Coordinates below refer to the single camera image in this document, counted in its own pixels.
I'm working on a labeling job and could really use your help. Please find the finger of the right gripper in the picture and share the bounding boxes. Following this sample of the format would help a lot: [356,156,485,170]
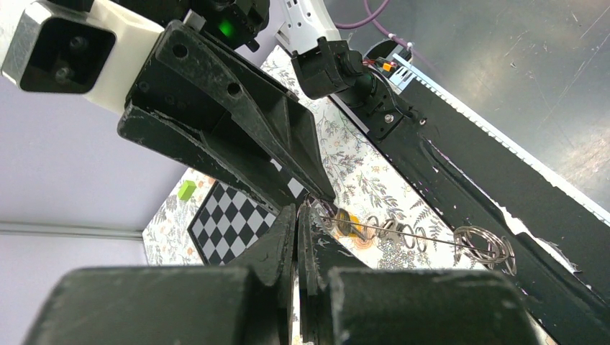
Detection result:
[117,103,303,212]
[155,20,335,201]

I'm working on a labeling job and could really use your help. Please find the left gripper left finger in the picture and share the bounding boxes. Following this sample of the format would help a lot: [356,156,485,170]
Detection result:
[24,205,296,344]

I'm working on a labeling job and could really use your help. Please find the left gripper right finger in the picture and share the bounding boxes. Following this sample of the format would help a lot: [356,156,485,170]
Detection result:
[297,204,538,344]

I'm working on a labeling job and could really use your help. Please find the large silver keyring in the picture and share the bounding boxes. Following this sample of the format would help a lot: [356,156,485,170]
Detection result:
[304,195,517,276]

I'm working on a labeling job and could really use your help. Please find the yellow key tag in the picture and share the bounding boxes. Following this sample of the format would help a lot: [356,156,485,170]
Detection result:
[334,208,363,239]

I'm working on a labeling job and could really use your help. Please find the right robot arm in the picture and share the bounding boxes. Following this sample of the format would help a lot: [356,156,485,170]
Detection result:
[117,1,409,213]

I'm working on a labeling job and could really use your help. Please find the small green block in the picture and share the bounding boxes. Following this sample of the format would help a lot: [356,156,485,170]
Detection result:
[177,180,197,201]

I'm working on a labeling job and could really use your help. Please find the floral table mat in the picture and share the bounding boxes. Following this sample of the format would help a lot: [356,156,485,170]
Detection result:
[142,45,558,345]

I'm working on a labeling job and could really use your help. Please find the black white chessboard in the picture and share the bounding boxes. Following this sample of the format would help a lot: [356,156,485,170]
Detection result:
[187,159,309,267]

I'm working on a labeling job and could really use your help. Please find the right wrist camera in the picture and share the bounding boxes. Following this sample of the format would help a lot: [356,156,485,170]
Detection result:
[1,1,163,114]

